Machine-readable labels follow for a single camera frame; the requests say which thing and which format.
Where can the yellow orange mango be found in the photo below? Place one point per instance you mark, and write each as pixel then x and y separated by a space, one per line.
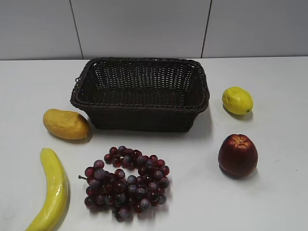
pixel 67 125

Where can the red apple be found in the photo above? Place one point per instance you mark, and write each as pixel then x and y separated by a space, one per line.
pixel 238 156

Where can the dark woven wicker basket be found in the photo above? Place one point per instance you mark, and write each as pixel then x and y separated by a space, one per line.
pixel 141 94

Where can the yellow plastic banana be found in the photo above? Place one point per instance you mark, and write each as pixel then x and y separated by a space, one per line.
pixel 56 195

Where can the yellow lemon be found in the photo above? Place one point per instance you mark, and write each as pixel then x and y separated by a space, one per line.
pixel 237 101

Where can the purple red grape bunch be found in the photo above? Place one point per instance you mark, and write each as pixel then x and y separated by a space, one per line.
pixel 126 181

